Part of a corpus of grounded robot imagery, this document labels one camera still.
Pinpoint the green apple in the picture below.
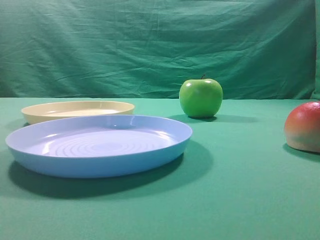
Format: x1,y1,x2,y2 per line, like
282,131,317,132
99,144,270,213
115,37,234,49
179,76,224,119

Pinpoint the green table cloth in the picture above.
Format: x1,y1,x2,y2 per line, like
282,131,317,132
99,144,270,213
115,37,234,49
0,97,320,240

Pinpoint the yellow plastic plate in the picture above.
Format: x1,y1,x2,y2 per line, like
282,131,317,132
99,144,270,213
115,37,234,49
21,100,135,125

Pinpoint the blue plastic plate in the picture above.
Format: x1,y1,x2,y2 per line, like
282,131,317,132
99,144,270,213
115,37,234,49
5,115,193,179

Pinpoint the green backdrop cloth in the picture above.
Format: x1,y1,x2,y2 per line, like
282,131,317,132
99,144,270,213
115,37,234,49
0,0,320,99

